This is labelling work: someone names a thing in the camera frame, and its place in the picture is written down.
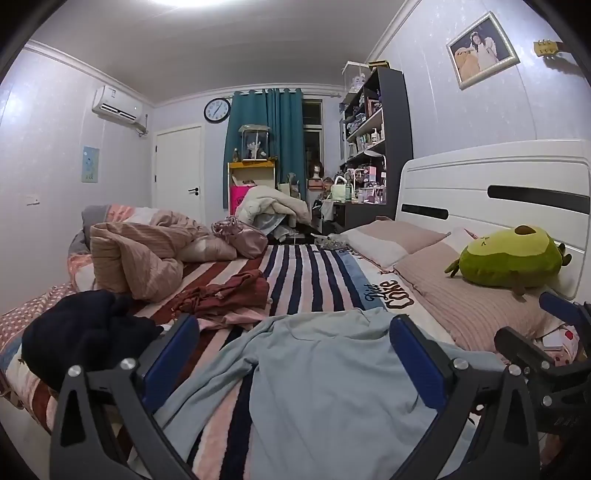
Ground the pink and white pillow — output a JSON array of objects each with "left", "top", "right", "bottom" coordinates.
[{"left": 344, "top": 216, "right": 448, "bottom": 271}]

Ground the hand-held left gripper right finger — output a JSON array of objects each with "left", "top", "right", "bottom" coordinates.
[{"left": 389, "top": 315, "right": 541, "bottom": 480}]

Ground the glass display case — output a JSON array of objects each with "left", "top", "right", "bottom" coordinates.
[{"left": 238, "top": 124, "right": 271, "bottom": 161}]

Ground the small blue wall poster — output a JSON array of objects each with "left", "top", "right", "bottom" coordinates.
[{"left": 82, "top": 146, "right": 100, "bottom": 184}]

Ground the light blue shirt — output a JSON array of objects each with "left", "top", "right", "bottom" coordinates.
[{"left": 154, "top": 307, "right": 509, "bottom": 480}]

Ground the dark navy garment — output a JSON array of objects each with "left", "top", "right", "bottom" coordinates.
[{"left": 21, "top": 291, "right": 164, "bottom": 393}]

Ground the white door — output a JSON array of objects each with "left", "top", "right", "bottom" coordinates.
[{"left": 154, "top": 124, "right": 204, "bottom": 222}]

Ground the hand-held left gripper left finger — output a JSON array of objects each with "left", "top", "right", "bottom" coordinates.
[{"left": 48, "top": 314, "right": 201, "bottom": 480}]

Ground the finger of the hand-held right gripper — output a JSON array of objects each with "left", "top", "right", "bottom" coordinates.
[
  {"left": 539, "top": 291, "right": 591, "bottom": 337},
  {"left": 494, "top": 327, "right": 561, "bottom": 376}
]

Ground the red garment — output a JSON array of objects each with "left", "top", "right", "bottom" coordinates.
[{"left": 168, "top": 270, "right": 271, "bottom": 324}]

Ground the teal curtain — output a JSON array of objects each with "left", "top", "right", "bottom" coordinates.
[{"left": 223, "top": 88, "right": 306, "bottom": 208}]

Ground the yellow shelf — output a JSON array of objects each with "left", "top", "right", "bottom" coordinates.
[{"left": 228, "top": 159, "right": 279, "bottom": 217}]

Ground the white bed headboard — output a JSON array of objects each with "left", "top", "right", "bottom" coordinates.
[{"left": 394, "top": 138, "right": 591, "bottom": 303}]

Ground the framed wall picture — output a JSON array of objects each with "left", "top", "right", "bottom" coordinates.
[{"left": 446, "top": 11, "right": 520, "bottom": 90}]

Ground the green avocado plush toy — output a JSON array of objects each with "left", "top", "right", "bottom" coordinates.
[{"left": 444, "top": 224, "right": 572, "bottom": 296}]

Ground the round wall clock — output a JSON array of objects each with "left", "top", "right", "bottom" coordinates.
[{"left": 204, "top": 98, "right": 231, "bottom": 124}]

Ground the white air conditioner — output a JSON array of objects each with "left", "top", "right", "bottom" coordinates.
[{"left": 91, "top": 85, "right": 144, "bottom": 124}]

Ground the pink satin garment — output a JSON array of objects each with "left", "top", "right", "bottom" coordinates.
[{"left": 211, "top": 215, "right": 269, "bottom": 259}]

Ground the dark bookshelf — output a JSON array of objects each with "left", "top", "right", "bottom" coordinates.
[{"left": 339, "top": 60, "right": 414, "bottom": 232}]

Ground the large pink striped pillow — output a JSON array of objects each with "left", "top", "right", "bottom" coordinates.
[{"left": 393, "top": 226, "right": 561, "bottom": 354}]

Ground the pink dotted bed sheet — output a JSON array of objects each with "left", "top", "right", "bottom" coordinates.
[{"left": 0, "top": 281, "right": 77, "bottom": 370}]

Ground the dark desk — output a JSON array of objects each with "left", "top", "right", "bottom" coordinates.
[{"left": 318, "top": 200, "right": 398, "bottom": 234}]

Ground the striped bed blanket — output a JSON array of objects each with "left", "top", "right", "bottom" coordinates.
[{"left": 0, "top": 242, "right": 578, "bottom": 480}]

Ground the guitar headstock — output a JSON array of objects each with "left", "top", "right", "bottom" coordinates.
[{"left": 533, "top": 39, "right": 566, "bottom": 58}]

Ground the window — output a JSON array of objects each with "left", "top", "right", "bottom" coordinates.
[{"left": 302, "top": 99, "right": 324, "bottom": 167}]

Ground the pink striped quilt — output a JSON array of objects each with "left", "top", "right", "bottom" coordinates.
[{"left": 67, "top": 204, "right": 238, "bottom": 303}]

